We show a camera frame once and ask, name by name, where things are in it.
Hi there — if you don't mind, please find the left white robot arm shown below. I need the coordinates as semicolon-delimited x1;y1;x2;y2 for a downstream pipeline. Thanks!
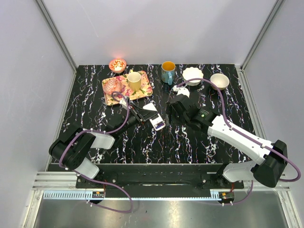
49;103;165;188

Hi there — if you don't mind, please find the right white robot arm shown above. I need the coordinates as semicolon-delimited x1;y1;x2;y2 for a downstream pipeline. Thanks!
166;94;287;188

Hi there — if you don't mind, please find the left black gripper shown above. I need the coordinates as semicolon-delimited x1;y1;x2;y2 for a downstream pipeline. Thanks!
117;104;158;136

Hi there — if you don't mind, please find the white scalloped bowl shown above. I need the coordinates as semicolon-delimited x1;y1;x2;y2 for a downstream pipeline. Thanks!
182;67;204;86

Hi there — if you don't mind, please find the blue purple battery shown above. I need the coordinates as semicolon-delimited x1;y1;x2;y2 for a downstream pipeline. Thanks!
155;122;165;129

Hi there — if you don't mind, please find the cream floral small bowl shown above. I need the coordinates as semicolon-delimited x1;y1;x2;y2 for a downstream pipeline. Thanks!
210;73;230;90

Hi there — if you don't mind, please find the aluminium frame post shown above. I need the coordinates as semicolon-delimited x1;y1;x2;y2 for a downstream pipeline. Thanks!
34;0;77;72
240;0;285;72

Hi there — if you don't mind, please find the pink glass bowl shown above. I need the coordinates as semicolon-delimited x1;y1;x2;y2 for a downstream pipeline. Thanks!
103;79;123;95

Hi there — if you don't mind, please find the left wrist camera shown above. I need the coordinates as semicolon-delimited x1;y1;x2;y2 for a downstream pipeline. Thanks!
119;97;129;110

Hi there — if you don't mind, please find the aluminium frame post left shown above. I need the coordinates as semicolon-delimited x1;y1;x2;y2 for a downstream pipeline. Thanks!
34;0;77;72

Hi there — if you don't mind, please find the blue butterfly mug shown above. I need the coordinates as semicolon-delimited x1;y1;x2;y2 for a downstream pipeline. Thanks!
161;61;175;86

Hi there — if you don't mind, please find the aluminium frame post right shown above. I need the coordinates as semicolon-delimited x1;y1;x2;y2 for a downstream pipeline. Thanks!
240;0;285;72

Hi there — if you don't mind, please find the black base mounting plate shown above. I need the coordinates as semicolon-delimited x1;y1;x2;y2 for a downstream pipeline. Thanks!
75;166;245;198

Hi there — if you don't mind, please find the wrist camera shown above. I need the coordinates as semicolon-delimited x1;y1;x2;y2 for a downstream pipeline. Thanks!
172;85;190;98
119;97;129;110

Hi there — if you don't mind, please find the floral rectangular tray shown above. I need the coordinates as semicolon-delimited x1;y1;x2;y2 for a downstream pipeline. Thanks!
102;71;153;106

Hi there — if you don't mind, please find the red orange patterned bowl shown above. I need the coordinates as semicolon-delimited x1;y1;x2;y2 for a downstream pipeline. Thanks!
109;58;126;74

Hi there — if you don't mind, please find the cream yellow cup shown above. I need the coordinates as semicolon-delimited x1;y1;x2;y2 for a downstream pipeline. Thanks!
127;72;142;92

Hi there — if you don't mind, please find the white remote control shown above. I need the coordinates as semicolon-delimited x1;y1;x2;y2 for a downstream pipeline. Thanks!
143;103;166;131

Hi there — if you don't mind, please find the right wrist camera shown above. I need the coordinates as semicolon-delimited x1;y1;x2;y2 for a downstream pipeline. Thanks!
172;85;190;98

